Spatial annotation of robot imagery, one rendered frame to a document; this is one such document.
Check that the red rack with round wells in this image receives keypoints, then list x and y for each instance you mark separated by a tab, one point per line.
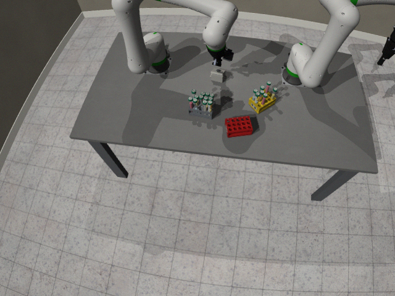
236	128

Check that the yellow tube rack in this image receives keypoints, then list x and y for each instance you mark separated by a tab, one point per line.
259	107

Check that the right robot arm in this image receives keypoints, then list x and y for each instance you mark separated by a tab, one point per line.
154	57

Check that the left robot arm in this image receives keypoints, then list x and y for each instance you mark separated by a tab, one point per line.
344	17

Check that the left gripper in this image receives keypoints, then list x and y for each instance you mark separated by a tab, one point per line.
389	49

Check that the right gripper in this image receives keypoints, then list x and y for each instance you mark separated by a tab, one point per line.
217	60

